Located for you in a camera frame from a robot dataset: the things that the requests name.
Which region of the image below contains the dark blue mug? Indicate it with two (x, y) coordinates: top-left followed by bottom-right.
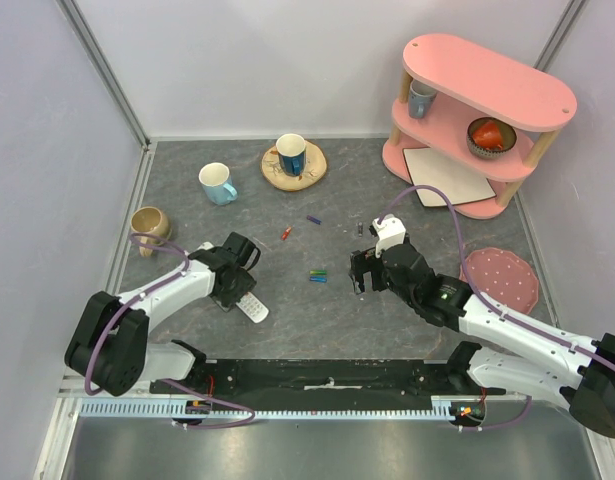
(275, 133), (306, 177)

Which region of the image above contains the red orange battery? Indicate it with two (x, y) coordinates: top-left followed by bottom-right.
(281, 226), (292, 241)

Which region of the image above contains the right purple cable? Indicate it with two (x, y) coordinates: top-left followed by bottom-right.
(378, 185), (615, 434)

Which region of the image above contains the white square plate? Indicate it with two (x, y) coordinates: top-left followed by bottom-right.
(403, 148), (495, 205)

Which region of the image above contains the dark patterned bowl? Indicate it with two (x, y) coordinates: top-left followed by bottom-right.
(467, 117), (517, 160)

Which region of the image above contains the purple battery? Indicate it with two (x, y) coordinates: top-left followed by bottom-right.
(306, 215), (321, 225)

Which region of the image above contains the red cup in bowl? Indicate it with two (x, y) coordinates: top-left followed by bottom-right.
(472, 120), (503, 150)

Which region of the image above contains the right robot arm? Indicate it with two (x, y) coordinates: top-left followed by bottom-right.
(350, 242), (615, 439)

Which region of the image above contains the blue-white cable duct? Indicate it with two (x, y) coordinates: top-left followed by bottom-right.
(79, 398), (480, 421)

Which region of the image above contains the grey-blue mug on shelf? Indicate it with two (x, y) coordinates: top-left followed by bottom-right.
(408, 80), (437, 119)

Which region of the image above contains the beige floral plate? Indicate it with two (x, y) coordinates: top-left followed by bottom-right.
(260, 140), (328, 192)

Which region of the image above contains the beige mug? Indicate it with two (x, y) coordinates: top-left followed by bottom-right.
(130, 206), (172, 246)

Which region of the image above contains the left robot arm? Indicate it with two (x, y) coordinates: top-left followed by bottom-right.
(64, 232), (269, 396)

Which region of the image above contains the pink dotted plate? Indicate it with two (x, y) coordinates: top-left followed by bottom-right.
(466, 247), (540, 314)

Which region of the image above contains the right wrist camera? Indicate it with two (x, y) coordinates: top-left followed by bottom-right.
(370, 214), (406, 258)

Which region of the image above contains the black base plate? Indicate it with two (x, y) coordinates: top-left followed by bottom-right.
(180, 359), (482, 410)

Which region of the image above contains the light blue mug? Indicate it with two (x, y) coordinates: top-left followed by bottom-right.
(198, 162), (238, 206)

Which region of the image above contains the white remote control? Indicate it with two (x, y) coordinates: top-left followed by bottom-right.
(236, 292), (269, 324)

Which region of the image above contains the pink three-tier shelf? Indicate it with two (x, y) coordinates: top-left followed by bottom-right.
(382, 33), (577, 220)

